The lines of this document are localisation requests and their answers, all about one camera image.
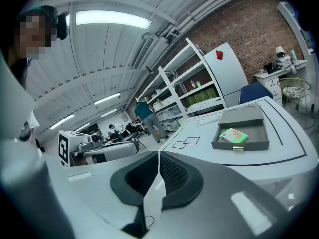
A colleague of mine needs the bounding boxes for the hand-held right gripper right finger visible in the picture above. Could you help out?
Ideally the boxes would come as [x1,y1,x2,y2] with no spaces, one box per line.
[143,151,300,239]

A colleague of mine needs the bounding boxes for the white desktop appliance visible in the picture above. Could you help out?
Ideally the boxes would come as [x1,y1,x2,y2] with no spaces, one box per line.
[271,46,297,74]

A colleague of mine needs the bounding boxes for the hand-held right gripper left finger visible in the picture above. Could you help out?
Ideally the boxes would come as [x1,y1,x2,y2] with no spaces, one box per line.
[44,151,160,239]

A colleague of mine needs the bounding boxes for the green and white box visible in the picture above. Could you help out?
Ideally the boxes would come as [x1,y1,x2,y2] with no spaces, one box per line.
[219,128,249,144]

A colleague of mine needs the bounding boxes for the white shelf unit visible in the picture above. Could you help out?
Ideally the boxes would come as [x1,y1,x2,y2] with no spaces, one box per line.
[136,37,227,131]

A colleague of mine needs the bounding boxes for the row of green bins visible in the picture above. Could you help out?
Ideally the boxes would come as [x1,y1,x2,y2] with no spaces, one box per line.
[186,86,220,107]

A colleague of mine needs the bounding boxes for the black head-mounted camera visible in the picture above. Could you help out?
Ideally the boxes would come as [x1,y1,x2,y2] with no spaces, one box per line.
[41,5,70,41]

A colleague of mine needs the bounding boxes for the ceiling air conditioner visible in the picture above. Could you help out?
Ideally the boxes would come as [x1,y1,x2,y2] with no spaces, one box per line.
[132,35,157,71]

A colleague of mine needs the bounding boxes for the white drawer cabinet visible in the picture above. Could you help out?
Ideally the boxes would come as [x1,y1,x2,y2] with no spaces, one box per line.
[254,60,307,107]

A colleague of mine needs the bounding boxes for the person's black-and-white printed shirt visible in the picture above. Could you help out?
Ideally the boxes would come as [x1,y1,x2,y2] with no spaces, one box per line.
[18,110,40,143]

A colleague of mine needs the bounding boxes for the black floor cable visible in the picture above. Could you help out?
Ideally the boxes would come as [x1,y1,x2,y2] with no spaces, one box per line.
[296,103,319,139]

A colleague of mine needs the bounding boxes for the round wire chair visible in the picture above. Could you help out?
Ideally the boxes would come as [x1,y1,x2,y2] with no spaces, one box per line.
[277,77,312,109]

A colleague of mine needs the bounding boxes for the person's head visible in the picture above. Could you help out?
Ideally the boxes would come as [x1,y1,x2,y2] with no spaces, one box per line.
[13,8,58,61]

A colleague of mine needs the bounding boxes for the blue chair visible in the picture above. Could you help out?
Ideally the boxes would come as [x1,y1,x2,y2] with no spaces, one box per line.
[239,81,274,106]

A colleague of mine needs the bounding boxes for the white cabinet with red sticker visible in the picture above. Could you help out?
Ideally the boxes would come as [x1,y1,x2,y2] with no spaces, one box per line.
[204,41,249,108]

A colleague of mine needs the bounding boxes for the brown cardboard box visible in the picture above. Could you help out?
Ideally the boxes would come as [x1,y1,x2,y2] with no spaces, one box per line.
[211,103,270,151]

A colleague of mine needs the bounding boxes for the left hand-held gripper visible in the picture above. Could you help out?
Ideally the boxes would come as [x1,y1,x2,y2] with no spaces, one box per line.
[58,130,140,168]

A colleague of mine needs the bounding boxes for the long ceiling light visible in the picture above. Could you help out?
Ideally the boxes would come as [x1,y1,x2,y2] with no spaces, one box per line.
[74,122,91,132]
[101,108,118,118]
[74,10,153,29]
[49,113,75,130]
[93,92,122,106]

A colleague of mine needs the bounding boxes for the white table with black lines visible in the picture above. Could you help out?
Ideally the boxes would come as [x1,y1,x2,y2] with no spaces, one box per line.
[159,96,314,184]

